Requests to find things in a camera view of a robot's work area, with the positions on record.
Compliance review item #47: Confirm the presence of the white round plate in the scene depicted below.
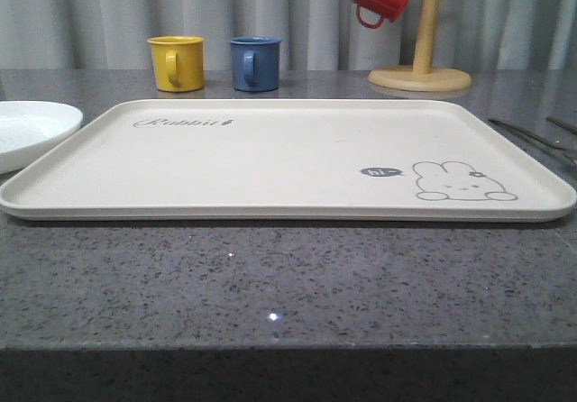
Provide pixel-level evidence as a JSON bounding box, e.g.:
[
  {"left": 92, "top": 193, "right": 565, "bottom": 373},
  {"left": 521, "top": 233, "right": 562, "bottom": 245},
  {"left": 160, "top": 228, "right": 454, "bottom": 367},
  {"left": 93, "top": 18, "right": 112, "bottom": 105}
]
[{"left": 1, "top": 101, "right": 83, "bottom": 174}]

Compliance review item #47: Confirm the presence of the cream rabbit serving tray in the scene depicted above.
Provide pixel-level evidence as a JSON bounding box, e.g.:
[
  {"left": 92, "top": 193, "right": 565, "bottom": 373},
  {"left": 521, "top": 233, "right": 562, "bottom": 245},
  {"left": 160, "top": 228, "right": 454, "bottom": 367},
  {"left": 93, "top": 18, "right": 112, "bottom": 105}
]
[{"left": 1, "top": 99, "right": 576, "bottom": 222}]

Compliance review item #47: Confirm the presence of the blue mug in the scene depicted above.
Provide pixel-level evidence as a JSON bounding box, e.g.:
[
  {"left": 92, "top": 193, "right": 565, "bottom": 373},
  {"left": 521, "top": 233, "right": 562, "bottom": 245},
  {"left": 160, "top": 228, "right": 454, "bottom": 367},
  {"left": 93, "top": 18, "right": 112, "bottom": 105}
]
[{"left": 230, "top": 36, "right": 281, "bottom": 92}]

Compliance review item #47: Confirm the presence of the yellow mug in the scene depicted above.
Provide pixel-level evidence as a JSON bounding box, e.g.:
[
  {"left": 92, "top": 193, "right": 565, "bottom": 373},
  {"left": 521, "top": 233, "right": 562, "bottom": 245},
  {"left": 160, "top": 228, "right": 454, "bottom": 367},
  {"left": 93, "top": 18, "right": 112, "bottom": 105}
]
[{"left": 147, "top": 36, "right": 205, "bottom": 92}]

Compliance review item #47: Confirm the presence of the wooden mug tree stand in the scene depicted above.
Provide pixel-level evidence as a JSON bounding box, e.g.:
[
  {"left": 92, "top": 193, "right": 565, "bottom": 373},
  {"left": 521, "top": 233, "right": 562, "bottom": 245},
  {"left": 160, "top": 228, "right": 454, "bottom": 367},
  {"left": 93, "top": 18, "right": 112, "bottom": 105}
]
[{"left": 368, "top": 0, "right": 472, "bottom": 92}]

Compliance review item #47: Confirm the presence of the grey curtain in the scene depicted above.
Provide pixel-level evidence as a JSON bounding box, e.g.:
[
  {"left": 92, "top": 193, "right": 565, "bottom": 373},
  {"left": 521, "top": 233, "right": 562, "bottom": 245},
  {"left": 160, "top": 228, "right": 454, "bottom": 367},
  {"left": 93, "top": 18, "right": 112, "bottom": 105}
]
[{"left": 1, "top": 0, "right": 576, "bottom": 71}]

